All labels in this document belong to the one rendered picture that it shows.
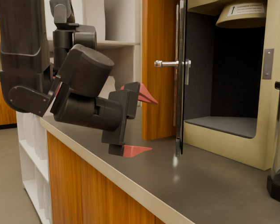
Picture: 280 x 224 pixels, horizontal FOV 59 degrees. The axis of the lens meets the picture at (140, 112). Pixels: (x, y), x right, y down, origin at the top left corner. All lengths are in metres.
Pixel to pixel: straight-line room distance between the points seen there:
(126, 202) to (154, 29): 0.54
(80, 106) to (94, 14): 1.51
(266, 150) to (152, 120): 0.38
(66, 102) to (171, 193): 0.28
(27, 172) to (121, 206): 2.11
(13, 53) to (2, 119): 5.04
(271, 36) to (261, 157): 0.29
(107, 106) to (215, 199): 0.28
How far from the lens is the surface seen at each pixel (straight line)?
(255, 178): 0.65
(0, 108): 5.38
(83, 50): 0.39
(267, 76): 0.66
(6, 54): 0.39
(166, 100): 0.89
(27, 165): 2.74
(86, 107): 0.41
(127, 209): 0.70
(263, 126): 0.67
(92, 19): 1.87
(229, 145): 0.74
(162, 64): 0.57
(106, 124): 0.43
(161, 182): 0.57
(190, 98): 0.85
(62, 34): 0.77
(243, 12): 0.74
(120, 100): 0.46
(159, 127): 0.89
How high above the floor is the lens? 1.19
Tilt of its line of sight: 10 degrees down
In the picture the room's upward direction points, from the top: straight up
